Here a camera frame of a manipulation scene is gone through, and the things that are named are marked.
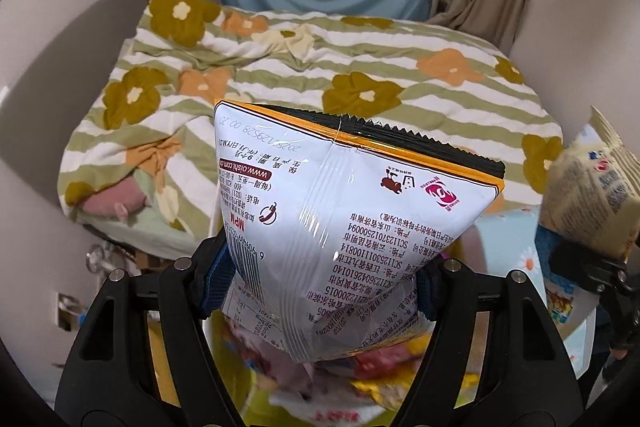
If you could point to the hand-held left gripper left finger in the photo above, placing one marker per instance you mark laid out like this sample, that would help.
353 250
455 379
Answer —
215 279

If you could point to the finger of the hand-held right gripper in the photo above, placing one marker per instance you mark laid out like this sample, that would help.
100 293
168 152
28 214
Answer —
585 269

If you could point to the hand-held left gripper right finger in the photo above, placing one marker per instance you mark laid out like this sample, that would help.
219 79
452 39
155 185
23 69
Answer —
427 299

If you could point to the cream yellow snack packet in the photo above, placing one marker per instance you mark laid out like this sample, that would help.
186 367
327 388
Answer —
590 187

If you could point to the white chip bag orange trim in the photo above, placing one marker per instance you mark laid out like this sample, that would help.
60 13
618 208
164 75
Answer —
350 217

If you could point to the yellow-green plastic bin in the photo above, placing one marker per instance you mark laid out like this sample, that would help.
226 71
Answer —
260 407

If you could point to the colourful cartoon packet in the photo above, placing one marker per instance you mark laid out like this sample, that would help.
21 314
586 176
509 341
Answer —
565 302

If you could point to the red snack packet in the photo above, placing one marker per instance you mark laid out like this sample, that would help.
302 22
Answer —
385 362

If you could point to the yellow gold snack packet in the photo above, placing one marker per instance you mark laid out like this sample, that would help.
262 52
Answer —
385 389

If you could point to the shiny round object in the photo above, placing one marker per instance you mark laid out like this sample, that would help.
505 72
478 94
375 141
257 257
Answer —
96 259

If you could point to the pink plush toy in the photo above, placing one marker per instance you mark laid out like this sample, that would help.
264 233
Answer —
117 202

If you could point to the green striped floral blanket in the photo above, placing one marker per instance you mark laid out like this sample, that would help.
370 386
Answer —
300 72

